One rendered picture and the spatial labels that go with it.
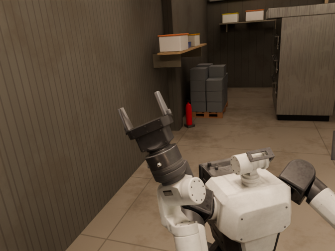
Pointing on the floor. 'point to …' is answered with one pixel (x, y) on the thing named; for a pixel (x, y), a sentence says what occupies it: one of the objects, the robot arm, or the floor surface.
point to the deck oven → (304, 62)
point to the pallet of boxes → (208, 90)
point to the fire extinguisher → (189, 115)
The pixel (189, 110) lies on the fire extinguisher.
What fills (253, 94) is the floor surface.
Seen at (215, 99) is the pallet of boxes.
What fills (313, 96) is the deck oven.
